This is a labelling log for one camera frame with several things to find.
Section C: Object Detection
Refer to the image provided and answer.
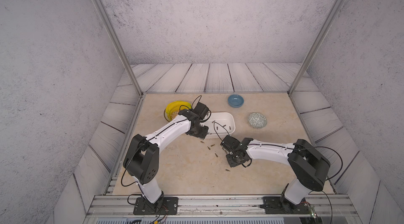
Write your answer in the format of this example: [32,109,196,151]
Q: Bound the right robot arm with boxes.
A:
[221,135,330,206]

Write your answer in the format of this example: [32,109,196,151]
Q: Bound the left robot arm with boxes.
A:
[123,102,211,206]

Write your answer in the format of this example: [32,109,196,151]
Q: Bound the white storage box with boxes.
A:
[202,112,236,139]

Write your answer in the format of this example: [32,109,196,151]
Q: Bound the yellow bananas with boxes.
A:
[164,101,192,122]

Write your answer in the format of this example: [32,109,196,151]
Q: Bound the green patterned bowl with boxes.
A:
[248,113,268,129]

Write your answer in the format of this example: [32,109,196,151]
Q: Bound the blue bowl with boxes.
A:
[227,94,244,108]

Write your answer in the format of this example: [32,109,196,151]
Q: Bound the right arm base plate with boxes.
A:
[259,196,311,215]

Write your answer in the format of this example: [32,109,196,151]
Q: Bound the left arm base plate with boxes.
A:
[133,196,179,216]

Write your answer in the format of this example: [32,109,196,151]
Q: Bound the aluminium rail frame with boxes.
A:
[86,192,362,224]

